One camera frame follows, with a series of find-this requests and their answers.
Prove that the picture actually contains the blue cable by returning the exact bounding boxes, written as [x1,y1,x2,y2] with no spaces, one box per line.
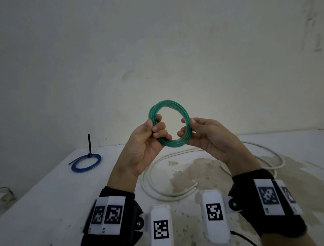
[68,154,102,173]

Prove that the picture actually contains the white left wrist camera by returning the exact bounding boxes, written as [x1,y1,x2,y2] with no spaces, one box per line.
[138,204,174,246]

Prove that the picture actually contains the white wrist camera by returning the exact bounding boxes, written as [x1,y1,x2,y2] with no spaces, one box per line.
[195,189,240,245]
[138,204,174,246]

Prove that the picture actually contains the person's right hand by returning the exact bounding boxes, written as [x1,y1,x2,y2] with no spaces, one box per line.
[177,117,261,177]

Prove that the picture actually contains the black left wristband with markers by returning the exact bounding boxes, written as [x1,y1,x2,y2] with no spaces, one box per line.
[81,187,145,246]

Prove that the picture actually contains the white cable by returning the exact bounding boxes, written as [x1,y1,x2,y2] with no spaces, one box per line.
[141,142,286,202]

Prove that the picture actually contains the black right camera cord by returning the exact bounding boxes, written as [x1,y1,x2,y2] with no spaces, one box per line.
[229,230,261,246]

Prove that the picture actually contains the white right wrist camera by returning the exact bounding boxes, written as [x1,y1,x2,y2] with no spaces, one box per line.
[195,189,240,245]

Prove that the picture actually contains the green cable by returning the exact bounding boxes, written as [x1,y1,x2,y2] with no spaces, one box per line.
[148,100,193,148]

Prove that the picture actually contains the person's left forearm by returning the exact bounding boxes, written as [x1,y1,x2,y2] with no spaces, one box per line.
[107,163,142,194]

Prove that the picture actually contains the person's right forearm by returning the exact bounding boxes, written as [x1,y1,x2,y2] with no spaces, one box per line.
[222,157,317,246]

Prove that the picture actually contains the person's left hand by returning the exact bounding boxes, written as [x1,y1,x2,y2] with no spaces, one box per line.
[119,114,172,178]

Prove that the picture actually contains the white socket with black cord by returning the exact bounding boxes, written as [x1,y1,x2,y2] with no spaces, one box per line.
[0,187,15,203]

